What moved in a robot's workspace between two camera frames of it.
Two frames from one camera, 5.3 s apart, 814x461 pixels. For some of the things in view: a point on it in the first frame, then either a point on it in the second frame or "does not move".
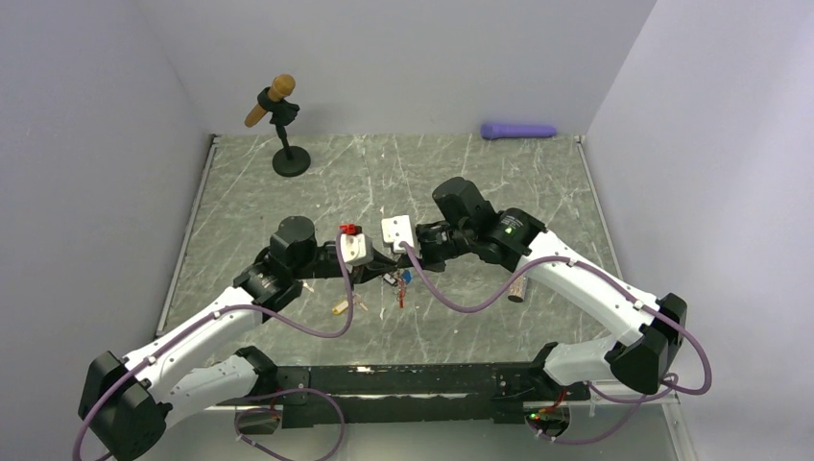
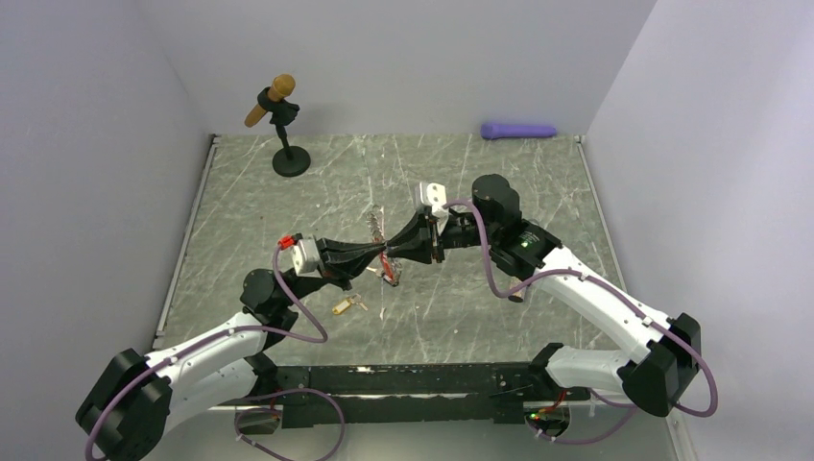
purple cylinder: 491,132 does not move
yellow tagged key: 357,298 does not move
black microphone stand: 290,161 does not move
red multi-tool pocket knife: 401,288 -> 392,271
